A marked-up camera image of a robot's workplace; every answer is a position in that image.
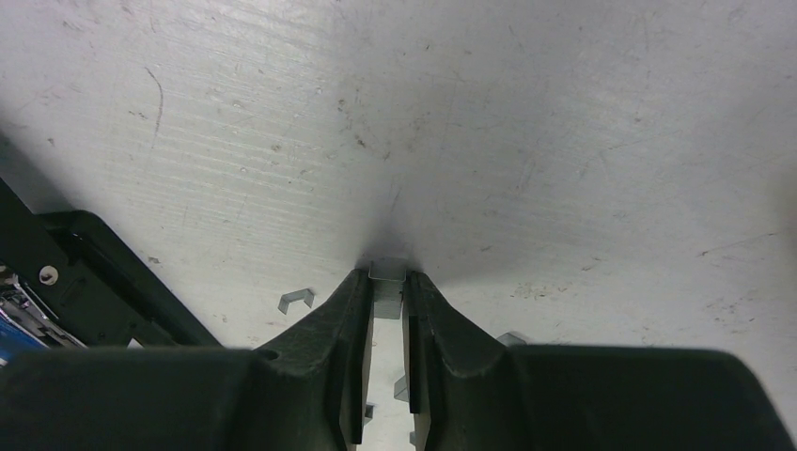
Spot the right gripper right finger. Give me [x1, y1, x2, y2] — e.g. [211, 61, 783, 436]
[403, 272, 794, 450]

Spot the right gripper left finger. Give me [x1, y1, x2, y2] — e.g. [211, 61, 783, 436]
[1, 270, 373, 450]

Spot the black stapler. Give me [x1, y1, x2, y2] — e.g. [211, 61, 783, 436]
[1, 183, 220, 348]

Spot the blue stapler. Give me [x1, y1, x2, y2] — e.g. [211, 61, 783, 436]
[1, 315, 47, 366]

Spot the tiny staple fragment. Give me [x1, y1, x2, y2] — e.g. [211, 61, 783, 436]
[277, 288, 315, 315]

